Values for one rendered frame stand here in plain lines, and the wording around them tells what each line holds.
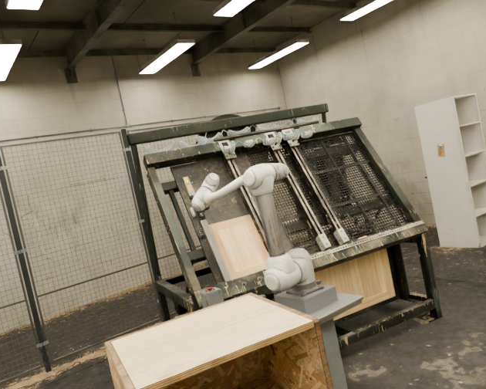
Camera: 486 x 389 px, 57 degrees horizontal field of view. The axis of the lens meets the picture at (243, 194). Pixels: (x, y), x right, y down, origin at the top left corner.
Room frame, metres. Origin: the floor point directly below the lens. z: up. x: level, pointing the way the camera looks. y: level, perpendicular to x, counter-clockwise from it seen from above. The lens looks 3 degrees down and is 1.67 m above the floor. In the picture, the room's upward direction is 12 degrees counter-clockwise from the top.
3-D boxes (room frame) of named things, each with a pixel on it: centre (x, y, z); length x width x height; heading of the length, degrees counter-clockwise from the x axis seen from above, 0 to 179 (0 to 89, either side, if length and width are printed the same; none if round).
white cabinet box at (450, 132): (6.32, -3.04, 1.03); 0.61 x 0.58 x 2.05; 125
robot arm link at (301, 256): (2.79, -0.25, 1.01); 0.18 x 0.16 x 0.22; 140
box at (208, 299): (2.96, 0.35, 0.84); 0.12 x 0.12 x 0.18; 24
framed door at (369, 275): (3.88, -0.77, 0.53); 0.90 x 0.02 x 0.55; 114
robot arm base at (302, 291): (2.81, -0.28, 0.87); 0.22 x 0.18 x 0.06; 120
